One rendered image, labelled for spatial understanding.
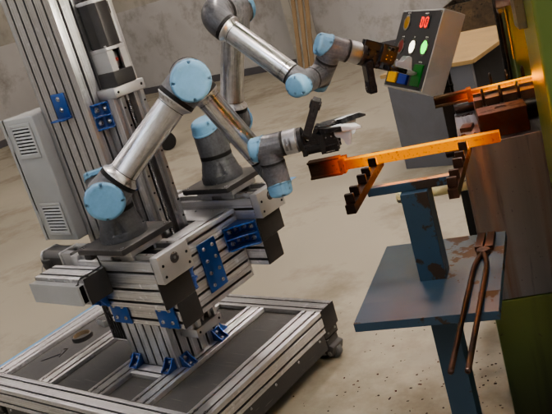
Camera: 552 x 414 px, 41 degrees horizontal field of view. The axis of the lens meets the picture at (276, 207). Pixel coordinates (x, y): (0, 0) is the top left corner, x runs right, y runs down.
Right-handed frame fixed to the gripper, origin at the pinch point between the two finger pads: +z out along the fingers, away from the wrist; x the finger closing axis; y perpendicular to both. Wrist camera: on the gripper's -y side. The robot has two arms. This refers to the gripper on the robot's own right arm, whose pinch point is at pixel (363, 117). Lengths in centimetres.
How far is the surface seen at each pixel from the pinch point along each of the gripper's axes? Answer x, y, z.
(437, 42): -40.6, -10.3, 23.8
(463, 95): 0.5, 0.2, 28.4
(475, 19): -718, 66, 61
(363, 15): -919, 43, -86
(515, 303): 22, 55, 31
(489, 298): 69, 28, 25
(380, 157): 41.1, 1.5, 7.1
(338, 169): 39.1, 2.8, -3.6
